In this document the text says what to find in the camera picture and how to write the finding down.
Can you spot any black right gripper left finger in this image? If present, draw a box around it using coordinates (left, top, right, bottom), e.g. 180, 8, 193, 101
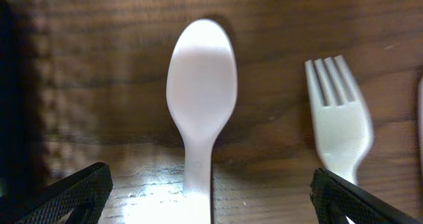
1, 162, 113, 224

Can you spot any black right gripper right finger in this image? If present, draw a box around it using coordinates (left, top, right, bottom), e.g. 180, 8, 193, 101
310, 168, 422, 224

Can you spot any black plastic basket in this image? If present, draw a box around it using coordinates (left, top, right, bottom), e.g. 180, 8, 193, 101
1, 0, 48, 198

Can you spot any white plastic fork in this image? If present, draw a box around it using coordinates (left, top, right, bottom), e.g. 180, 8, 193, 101
304, 54, 375, 186
416, 78, 423, 170

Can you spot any white plastic spoon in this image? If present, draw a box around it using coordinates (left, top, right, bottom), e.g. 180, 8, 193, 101
122, 18, 239, 224

